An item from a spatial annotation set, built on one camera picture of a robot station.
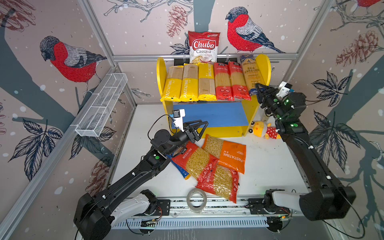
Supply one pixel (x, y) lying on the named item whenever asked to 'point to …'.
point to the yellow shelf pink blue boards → (225, 118)
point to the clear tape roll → (194, 210)
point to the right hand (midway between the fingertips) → (251, 86)
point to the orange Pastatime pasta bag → (231, 154)
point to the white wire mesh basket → (93, 118)
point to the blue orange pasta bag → (181, 171)
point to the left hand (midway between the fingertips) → (204, 124)
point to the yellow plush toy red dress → (260, 129)
